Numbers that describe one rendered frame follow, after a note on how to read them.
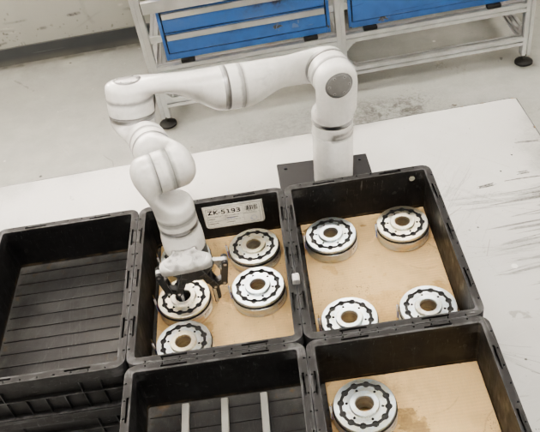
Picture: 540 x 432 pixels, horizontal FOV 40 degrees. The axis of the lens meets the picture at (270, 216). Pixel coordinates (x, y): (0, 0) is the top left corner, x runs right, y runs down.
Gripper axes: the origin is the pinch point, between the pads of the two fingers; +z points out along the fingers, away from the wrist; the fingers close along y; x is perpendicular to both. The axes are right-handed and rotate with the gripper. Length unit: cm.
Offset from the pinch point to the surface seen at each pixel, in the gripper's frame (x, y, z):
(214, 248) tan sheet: -15.0, -3.9, 2.4
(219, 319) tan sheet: 4.5, -2.9, 2.4
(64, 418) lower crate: 17.9, 26.9, 4.7
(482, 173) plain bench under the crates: -35, -70, 15
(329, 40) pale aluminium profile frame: -185, -61, 56
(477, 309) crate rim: 23, -46, -8
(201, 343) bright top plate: 11.7, 0.6, -0.4
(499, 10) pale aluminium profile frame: -181, -136, 56
